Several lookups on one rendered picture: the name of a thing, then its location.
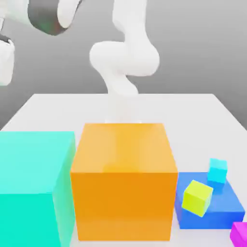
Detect small cyan cube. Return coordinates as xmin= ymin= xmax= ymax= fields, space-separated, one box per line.
xmin=207 ymin=158 xmax=228 ymax=184

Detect small yellow-green cube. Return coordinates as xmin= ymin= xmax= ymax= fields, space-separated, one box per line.
xmin=181 ymin=179 xmax=214 ymax=218

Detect large blue box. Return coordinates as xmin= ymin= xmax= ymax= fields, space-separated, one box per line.
xmin=174 ymin=172 xmax=246 ymax=230

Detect large teal box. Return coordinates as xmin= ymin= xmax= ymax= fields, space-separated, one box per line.
xmin=0 ymin=131 xmax=76 ymax=247

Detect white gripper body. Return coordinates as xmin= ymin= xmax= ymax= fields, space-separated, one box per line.
xmin=0 ymin=35 xmax=15 ymax=87

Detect small magenta cube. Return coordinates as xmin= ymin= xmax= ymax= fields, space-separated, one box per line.
xmin=229 ymin=221 xmax=247 ymax=247

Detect large orange box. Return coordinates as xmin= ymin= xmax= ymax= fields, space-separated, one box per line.
xmin=70 ymin=123 xmax=178 ymax=242

